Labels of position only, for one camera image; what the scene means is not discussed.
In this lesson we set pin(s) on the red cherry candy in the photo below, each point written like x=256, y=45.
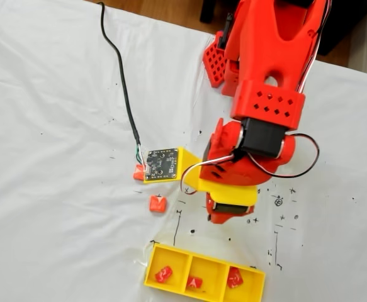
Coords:
x=194, y=282
x=235, y=277
x=163, y=273

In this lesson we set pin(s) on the orange candy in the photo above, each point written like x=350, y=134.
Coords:
x=157, y=204
x=137, y=173

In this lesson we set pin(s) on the yellow three-compartment box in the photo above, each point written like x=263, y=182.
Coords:
x=158, y=286

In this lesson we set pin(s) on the black table clamp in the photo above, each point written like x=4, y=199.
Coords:
x=224, y=31

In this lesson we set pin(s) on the white plastic table cover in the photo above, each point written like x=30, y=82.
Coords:
x=44, y=126

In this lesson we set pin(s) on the camera board on yellow mount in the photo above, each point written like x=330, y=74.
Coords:
x=161, y=165

